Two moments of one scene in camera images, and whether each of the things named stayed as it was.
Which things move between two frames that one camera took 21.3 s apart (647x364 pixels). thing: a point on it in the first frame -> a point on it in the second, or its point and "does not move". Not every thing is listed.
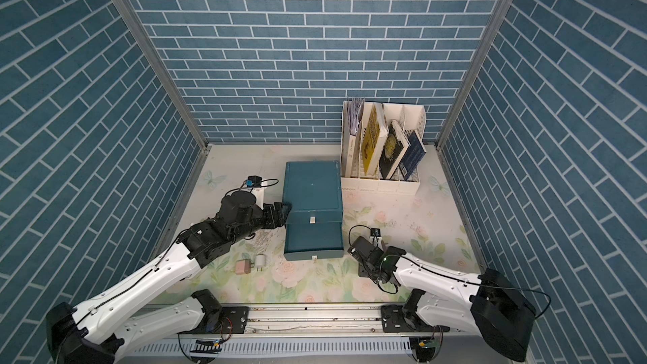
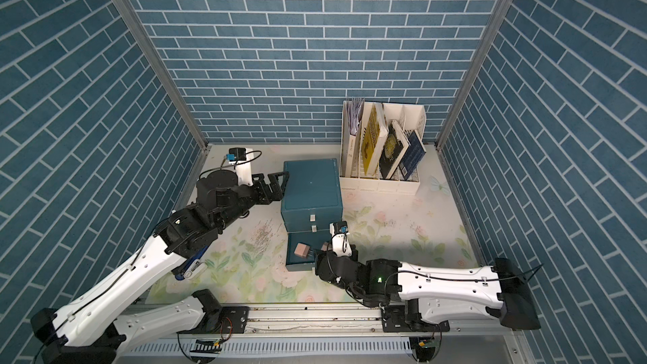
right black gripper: x=361 y=271 -> x=319 y=260
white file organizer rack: x=382 y=147 does not move
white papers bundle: x=355 y=107 does not move
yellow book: x=374 y=136 does not move
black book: x=393 y=150 does not move
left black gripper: x=280 y=219 -> x=276 y=193
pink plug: x=243 y=266 -> x=302 y=250
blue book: x=413 y=157 does not move
